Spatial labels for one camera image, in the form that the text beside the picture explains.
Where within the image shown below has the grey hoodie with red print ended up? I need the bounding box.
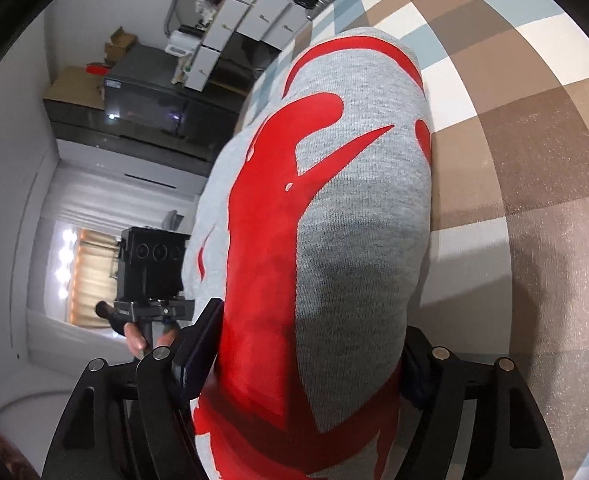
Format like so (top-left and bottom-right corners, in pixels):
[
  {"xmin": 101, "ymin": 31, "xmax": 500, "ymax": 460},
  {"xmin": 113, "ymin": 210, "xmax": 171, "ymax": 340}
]
[{"xmin": 183, "ymin": 27, "xmax": 432, "ymax": 479}]

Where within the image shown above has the person's left hand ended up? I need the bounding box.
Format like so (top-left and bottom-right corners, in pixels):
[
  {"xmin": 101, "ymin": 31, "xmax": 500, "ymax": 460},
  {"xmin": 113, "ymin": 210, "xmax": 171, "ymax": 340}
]
[{"xmin": 124, "ymin": 323, "xmax": 180, "ymax": 360}]

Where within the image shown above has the beige window curtain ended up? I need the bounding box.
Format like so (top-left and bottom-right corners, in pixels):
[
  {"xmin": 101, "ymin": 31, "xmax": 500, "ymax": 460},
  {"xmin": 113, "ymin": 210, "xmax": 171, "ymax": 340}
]
[{"xmin": 67, "ymin": 229, "xmax": 119, "ymax": 330}]

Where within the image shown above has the dark tall cabinet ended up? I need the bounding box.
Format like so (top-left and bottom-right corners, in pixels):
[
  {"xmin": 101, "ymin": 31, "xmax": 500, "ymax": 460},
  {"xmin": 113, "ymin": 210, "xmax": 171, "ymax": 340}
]
[{"xmin": 43, "ymin": 44, "xmax": 244, "ymax": 177}]

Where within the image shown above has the white drawer desk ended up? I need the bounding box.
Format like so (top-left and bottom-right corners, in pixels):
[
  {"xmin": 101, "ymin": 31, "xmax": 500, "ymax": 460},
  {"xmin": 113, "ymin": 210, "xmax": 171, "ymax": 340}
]
[{"xmin": 165, "ymin": 0, "xmax": 308, "ymax": 91}]

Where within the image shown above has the checkered brown blue bedspread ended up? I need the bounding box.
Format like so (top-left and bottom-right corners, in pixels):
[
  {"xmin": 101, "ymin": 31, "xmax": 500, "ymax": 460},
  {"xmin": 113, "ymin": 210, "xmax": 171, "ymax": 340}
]
[{"xmin": 241, "ymin": 0, "xmax": 589, "ymax": 479}]

